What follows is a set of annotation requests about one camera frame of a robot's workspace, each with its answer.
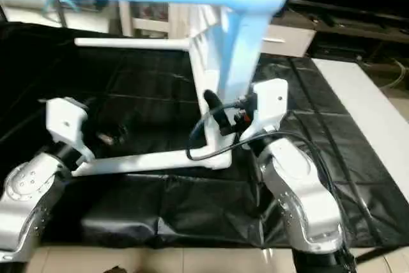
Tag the white plastic table top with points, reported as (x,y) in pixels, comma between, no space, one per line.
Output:
(223,62)

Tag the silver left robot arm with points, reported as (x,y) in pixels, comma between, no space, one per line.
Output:
(25,202)

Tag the black plastic mat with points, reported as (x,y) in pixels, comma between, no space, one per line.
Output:
(128,94)

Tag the white drawer unit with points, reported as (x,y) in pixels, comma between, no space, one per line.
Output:
(284,39)

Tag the white glass-door cabinet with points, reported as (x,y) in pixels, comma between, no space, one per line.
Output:
(144,17)

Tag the black low cabinet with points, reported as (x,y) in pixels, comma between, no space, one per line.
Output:
(351,4)

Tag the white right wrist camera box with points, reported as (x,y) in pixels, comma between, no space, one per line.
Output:
(271,103)

